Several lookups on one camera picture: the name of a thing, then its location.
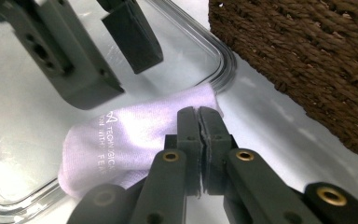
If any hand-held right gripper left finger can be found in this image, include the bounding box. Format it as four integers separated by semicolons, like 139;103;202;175
130;105;203;224

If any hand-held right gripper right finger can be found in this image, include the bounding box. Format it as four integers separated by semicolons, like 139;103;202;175
198;105;324;224

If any purple sock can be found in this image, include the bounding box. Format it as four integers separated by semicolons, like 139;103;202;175
57;82;225;200

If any clear plastic box lid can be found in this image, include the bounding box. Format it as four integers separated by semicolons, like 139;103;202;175
0;0;239;224

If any brown woven basket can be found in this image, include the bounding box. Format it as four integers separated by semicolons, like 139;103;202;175
208;0;358;169

